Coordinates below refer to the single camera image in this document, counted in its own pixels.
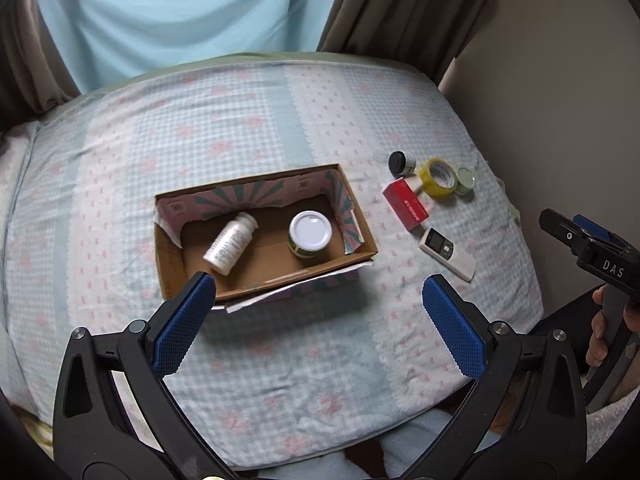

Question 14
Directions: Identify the person's right hand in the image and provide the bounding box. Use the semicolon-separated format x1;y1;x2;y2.
584;284;640;369

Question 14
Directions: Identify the open cardboard box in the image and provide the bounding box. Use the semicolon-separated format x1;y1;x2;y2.
154;164;378;309

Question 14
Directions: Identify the white remote control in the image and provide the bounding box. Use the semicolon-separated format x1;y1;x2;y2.
419;228;476;283

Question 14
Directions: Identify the white-lidded jar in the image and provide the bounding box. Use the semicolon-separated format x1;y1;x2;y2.
288;210;333;258

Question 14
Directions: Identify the brown curtain left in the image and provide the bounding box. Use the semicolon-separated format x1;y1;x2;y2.
1;0;80;131

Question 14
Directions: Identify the yellow tape roll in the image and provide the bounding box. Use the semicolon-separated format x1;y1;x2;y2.
418;158;458;200

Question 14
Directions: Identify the checkered floral bedsheet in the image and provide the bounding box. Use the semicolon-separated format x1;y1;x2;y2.
1;55;542;469

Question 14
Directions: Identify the black-lidded white cream jar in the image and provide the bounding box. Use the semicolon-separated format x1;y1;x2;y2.
387;150;416;178

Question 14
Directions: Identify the green-lidded small jar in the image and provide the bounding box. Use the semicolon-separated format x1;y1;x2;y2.
454;167;476;196

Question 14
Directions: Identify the white pill bottle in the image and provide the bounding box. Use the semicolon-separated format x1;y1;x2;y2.
203;212;258;276

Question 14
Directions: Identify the red cardboard box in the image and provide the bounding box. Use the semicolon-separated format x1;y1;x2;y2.
383;179;428;231

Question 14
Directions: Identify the light blue sheer curtain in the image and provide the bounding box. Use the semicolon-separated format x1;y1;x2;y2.
37;0;333;92

